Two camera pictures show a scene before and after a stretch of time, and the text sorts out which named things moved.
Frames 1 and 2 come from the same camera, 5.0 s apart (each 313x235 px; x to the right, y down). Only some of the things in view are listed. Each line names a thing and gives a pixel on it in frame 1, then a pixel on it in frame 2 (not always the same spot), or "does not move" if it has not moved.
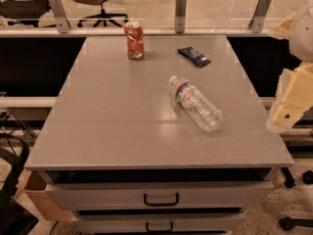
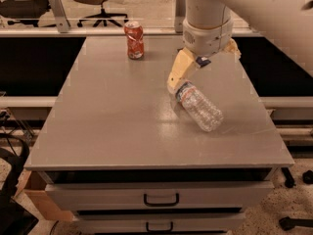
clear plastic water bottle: (196, 105) does not move
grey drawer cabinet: (157, 135) does not move
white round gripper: (303, 33) to (207, 39)
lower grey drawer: (162, 223) does not move
